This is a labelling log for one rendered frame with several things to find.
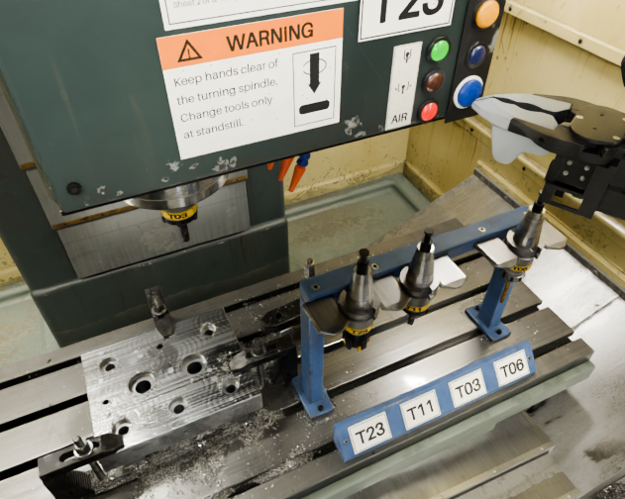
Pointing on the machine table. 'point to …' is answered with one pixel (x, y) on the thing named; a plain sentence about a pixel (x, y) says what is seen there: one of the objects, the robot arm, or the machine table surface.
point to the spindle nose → (190, 194)
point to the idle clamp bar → (281, 319)
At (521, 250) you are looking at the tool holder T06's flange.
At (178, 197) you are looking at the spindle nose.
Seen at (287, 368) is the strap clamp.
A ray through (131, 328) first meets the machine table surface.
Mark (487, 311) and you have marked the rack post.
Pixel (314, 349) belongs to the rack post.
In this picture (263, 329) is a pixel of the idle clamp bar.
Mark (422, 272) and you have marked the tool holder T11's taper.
